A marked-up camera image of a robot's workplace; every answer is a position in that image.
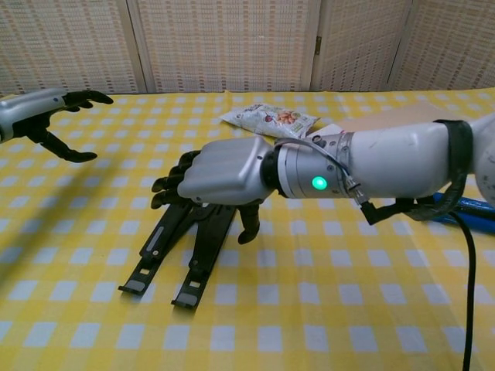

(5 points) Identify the blue snack wrapper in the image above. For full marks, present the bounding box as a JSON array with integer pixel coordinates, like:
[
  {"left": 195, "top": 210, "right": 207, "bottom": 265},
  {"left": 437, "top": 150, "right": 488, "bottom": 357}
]
[{"left": 432, "top": 192, "right": 495, "bottom": 233}]

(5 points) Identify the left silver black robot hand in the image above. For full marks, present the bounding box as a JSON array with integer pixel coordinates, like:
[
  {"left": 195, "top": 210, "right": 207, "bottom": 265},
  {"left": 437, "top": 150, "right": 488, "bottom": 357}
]
[{"left": 0, "top": 87, "right": 114, "bottom": 163}]

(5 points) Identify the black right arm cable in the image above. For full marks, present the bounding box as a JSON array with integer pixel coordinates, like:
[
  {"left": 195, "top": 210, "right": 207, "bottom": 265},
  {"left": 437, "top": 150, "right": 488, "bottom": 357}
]
[{"left": 448, "top": 210, "right": 476, "bottom": 371}]

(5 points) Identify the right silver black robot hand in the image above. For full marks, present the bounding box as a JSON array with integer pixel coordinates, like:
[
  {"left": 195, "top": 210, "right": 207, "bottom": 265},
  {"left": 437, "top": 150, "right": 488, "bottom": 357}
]
[{"left": 150, "top": 135, "right": 278, "bottom": 245}]

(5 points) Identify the black folding stand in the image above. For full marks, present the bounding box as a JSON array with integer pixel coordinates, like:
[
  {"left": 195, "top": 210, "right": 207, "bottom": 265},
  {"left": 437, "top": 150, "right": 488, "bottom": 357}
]
[{"left": 118, "top": 200, "right": 237, "bottom": 309}]

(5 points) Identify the white nut snack bag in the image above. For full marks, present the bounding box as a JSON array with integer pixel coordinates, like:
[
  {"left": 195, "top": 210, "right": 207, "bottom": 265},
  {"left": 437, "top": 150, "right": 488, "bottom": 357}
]
[{"left": 219, "top": 104, "right": 322, "bottom": 139}]

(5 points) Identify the tan paper folder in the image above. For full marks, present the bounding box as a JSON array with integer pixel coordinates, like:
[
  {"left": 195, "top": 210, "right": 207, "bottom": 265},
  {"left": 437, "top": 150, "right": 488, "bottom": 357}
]
[{"left": 334, "top": 100, "right": 495, "bottom": 134}]

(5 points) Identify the yellow white checked tablecloth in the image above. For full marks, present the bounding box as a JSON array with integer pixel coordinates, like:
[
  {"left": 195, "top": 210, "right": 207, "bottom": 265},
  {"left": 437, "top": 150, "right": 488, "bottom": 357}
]
[{"left": 0, "top": 87, "right": 495, "bottom": 371}]

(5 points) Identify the beige woven folding screen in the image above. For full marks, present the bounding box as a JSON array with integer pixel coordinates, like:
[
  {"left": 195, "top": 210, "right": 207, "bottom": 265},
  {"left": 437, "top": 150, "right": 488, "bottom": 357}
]
[{"left": 0, "top": 0, "right": 495, "bottom": 97}]

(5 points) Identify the pink white wipes packet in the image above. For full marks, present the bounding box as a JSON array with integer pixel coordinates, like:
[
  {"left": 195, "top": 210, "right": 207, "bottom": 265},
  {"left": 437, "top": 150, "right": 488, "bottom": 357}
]
[{"left": 307, "top": 123, "right": 345, "bottom": 142}]

